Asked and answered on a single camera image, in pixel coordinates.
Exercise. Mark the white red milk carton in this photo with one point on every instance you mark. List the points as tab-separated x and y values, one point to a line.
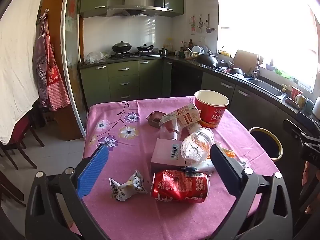
186	116

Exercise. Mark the black built-in appliance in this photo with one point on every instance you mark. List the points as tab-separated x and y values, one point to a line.
186	80

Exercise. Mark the black lidded wok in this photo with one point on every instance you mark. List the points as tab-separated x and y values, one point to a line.
122	47

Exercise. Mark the soap pump bottle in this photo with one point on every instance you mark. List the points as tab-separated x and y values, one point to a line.
284	90

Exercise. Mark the person's right hand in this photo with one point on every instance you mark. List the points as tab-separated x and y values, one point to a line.
307	173

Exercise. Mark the clear plastic cup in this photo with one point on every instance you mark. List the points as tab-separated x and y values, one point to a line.
171	130

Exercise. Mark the green base cabinets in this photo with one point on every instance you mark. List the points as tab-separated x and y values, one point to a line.
125	80

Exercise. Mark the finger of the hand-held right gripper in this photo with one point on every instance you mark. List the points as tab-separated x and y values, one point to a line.
291	127

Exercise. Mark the white hanging sheet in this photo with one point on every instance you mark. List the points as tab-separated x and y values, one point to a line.
17	55

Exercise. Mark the brown cutting board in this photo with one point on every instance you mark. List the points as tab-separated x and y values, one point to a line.
245	60

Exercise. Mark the dark wooden chair red cushion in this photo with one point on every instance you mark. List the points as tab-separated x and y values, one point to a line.
20	130

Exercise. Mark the pink floral tablecloth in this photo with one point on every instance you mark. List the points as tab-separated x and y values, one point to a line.
130	212

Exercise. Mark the steel faucet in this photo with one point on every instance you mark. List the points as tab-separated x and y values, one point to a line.
255	70

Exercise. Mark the brown dish cloth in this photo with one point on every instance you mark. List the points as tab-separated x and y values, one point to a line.
291	102

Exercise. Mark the pink cardboard box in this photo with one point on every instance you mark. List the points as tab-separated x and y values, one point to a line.
162	157

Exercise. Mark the red paper noodle bucket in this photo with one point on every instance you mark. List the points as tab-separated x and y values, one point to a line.
212	112

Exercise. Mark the clear plastic bag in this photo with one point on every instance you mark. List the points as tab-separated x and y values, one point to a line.
93	57

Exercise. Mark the gas stove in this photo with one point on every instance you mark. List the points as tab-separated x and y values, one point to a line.
135	55

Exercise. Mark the small black pot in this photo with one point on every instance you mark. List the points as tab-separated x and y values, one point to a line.
163	51

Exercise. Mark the red soda can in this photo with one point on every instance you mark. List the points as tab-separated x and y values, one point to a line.
180	187

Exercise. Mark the steel sink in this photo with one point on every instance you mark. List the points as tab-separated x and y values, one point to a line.
265	86

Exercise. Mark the black cooking pot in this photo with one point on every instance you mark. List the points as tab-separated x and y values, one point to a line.
236	73

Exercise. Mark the large black wok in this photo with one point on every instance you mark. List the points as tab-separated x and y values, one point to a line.
207	60

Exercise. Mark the orange striped snack wrapper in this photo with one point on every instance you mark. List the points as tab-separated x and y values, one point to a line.
228	152

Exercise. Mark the blue white wrapper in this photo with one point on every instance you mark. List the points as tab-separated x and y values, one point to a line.
205	166

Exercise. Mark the purple checked apron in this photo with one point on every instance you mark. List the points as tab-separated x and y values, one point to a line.
41	55

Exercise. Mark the row of condiment bottles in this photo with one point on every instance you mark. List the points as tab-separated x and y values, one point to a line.
187	45

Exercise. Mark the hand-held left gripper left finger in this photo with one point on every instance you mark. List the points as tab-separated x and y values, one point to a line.
92	172

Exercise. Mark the red checked apron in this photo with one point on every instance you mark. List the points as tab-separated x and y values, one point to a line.
56	90

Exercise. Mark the frosted glass sliding door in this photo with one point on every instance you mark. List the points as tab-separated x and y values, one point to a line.
72	30

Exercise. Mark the red mug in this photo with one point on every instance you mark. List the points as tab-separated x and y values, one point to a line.
295	92

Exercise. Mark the black lidded frying pan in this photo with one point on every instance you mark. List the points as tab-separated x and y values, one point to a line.
144	48

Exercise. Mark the dish rack with plates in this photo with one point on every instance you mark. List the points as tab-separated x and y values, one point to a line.
197	51

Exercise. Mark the yellow white mug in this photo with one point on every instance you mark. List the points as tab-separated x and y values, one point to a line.
300	101

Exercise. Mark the grey metal tin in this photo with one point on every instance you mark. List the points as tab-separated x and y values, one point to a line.
153	118

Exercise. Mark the yellow rimmed trash bin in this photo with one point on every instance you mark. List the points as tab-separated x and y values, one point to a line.
278	143

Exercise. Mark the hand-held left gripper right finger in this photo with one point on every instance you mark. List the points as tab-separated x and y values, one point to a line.
225	172

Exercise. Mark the crushed clear plastic bottle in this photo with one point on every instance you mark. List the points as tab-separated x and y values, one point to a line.
197	145

